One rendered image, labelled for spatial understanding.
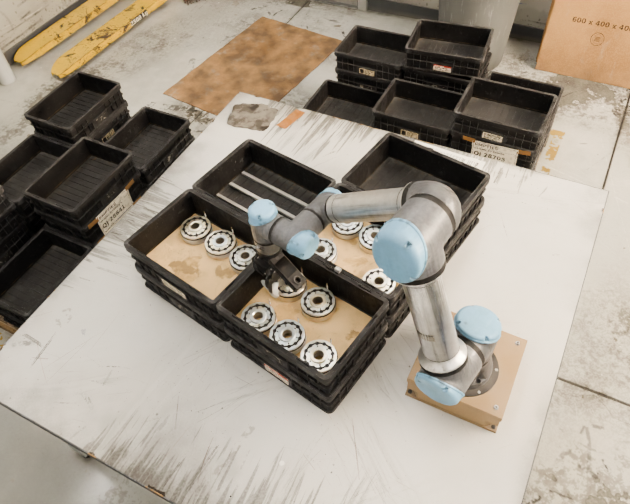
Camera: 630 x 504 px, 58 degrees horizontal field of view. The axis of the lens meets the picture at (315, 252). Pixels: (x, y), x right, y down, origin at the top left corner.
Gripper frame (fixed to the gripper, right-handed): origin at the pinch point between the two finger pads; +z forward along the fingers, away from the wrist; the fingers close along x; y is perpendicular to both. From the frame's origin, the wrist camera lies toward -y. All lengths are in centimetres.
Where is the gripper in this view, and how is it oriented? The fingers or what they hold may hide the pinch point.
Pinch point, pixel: (282, 291)
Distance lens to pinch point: 172.4
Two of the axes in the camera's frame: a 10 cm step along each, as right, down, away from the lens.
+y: -7.3, -5.0, 4.7
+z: 0.7, 6.3, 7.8
